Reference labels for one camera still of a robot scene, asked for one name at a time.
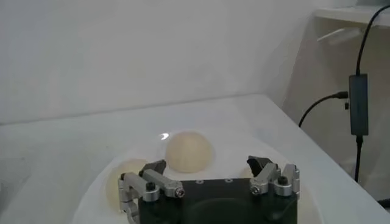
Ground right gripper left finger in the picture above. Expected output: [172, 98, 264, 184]
[118, 159, 186, 224]

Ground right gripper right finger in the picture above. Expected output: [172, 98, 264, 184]
[246, 155, 301, 200]

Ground cream steamed baozi bun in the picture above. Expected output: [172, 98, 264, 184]
[165, 130, 213, 173]
[105, 158, 150, 214]

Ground white round plate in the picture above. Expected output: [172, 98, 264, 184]
[71, 132, 324, 224]

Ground black adapter hub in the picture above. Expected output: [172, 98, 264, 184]
[349, 74, 369, 136]

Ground black cable in hub side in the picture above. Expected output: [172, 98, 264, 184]
[298, 91, 349, 128]

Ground black cable below hub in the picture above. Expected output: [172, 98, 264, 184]
[353, 135, 364, 183]

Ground black cable laptop to hub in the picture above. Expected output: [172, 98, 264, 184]
[355, 4, 390, 75]

